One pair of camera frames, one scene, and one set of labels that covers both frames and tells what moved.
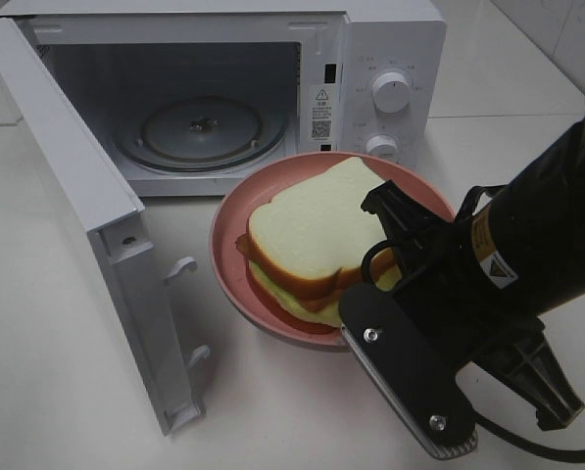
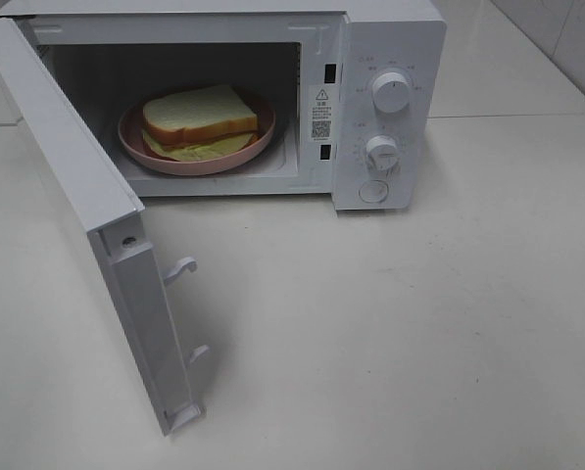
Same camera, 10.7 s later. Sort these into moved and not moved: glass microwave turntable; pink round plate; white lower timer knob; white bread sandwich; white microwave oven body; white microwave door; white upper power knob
Moved: glass microwave turntable; pink round plate; white bread sandwich
Not moved: white upper power knob; white microwave door; white microwave oven body; white lower timer knob
